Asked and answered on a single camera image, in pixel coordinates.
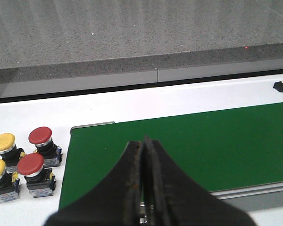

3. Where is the black sensor with cable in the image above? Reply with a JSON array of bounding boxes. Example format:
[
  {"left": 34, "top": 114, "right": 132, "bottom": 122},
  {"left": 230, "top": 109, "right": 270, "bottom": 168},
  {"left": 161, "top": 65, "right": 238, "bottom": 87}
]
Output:
[{"left": 273, "top": 81, "right": 283, "bottom": 93}]

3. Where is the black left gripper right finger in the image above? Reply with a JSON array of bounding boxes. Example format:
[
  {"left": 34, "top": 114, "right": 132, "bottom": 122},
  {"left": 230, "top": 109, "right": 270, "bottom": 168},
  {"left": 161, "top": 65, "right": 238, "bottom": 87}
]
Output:
[{"left": 142, "top": 137, "right": 256, "bottom": 226}]

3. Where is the green conveyor belt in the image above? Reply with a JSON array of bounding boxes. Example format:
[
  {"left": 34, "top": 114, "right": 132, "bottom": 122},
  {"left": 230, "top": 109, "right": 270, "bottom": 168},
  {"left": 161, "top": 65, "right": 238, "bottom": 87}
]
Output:
[{"left": 59, "top": 103, "right": 283, "bottom": 208}]

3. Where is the silver aluminium conveyor rail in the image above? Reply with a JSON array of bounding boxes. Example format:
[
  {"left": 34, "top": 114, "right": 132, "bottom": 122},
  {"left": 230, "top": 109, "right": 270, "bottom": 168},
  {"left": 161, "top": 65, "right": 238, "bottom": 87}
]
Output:
[{"left": 139, "top": 180, "right": 283, "bottom": 212}]

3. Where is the silver belt end bracket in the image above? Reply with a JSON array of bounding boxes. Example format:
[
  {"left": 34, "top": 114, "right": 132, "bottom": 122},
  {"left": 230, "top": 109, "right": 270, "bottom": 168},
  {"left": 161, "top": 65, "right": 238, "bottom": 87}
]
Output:
[{"left": 69, "top": 121, "right": 115, "bottom": 135}]

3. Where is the yellow push button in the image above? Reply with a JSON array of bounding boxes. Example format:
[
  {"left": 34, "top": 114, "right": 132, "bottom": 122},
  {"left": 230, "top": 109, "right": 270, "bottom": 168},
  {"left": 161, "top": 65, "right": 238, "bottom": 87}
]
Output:
[
  {"left": 0, "top": 133, "right": 26, "bottom": 173},
  {"left": 0, "top": 159, "right": 20, "bottom": 203}
]

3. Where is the grey stone slab left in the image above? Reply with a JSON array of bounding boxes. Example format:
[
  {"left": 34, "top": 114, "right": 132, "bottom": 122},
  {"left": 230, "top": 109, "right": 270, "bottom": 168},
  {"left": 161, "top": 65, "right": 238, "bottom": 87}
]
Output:
[{"left": 0, "top": 0, "right": 283, "bottom": 98}]

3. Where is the red push button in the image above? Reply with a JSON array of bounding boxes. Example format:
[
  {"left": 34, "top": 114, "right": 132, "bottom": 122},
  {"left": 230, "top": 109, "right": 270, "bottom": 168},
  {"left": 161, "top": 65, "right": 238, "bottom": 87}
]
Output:
[
  {"left": 28, "top": 126, "right": 63, "bottom": 167},
  {"left": 17, "top": 153, "right": 56, "bottom": 198}
]

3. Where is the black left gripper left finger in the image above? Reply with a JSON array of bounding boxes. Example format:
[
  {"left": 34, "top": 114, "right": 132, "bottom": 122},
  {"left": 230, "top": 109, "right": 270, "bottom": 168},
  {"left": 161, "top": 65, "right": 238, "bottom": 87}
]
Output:
[{"left": 45, "top": 141, "right": 142, "bottom": 226}]

